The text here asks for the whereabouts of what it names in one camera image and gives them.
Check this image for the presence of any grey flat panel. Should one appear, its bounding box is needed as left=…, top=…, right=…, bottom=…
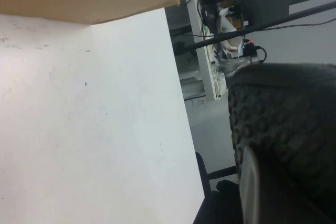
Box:
left=240, top=0, right=290, bottom=28

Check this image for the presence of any black device with red light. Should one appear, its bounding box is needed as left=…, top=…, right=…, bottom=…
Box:
left=243, top=39, right=267, bottom=63

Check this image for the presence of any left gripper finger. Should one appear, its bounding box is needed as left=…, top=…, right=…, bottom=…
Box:
left=240, top=145, right=262, bottom=224

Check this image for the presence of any black sneaker with white tag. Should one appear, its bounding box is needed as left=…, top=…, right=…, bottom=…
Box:
left=227, top=62, right=336, bottom=224

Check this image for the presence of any long black pole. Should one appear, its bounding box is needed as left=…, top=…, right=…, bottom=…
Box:
left=183, top=0, right=336, bottom=50

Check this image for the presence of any black chair part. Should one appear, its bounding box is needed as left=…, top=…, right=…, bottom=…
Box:
left=195, top=152, right=213, bottom=199

